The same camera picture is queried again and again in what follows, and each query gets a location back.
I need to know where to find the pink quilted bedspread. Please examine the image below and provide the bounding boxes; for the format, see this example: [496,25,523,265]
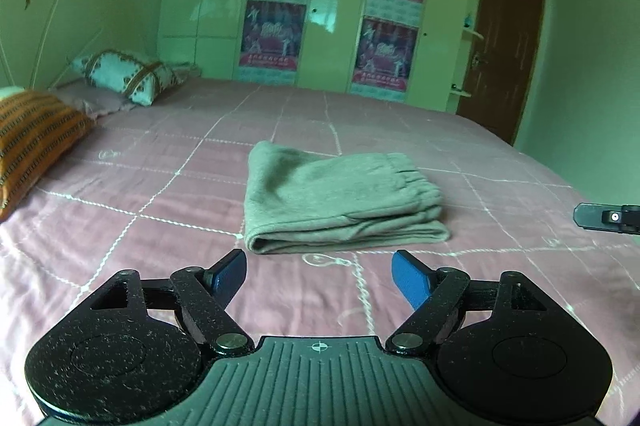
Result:
[1,80,639,425]

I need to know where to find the brown wooden door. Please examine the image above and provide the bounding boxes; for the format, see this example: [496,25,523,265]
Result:
[457,0,544,145]

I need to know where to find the pink pillow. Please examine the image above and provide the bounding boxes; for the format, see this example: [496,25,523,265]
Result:
[49,80,136,120]

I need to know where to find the white patterned pillow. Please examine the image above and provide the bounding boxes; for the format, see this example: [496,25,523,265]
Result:
[70,49,198,107]

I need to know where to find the orange striped pillow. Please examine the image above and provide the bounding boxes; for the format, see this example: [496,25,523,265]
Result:
[1,90,94,220]

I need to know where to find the lower right poster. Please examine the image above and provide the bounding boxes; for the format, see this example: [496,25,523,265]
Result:
[350,17,418,99]

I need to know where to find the lower left poster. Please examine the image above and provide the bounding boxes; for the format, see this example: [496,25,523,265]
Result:
[239,1,306,71]

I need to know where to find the white corner shelves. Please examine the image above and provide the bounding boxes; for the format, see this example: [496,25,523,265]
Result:
[451,0,484,99]

